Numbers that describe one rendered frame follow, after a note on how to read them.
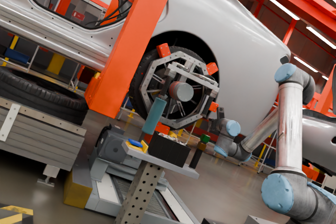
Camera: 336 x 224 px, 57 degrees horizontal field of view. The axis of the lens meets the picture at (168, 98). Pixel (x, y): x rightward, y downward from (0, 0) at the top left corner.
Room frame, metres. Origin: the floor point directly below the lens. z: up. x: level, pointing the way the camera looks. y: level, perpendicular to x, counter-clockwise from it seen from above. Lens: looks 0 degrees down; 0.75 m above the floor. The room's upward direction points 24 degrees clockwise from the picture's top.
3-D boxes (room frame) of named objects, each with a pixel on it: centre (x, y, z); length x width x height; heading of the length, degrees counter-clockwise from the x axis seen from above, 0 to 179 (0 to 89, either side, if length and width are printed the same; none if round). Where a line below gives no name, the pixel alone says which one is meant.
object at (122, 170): (2.51, 0.02, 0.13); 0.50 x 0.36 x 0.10; 109
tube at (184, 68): (2.20, 0.01, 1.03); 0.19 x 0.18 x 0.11; 19
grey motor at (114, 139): (2.20, 0.24, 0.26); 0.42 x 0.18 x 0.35; 19
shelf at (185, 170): (1.71, -0.10, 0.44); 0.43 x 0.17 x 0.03; 109
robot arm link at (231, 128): (1.89, -0.42, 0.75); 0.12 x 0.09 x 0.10; 15
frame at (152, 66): (2.35, -0.04, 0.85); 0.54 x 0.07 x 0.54; 109
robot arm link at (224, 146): (1.88, -0.43, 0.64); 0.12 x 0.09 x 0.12; 111
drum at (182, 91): (2.28, -0.06, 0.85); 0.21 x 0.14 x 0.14; 19
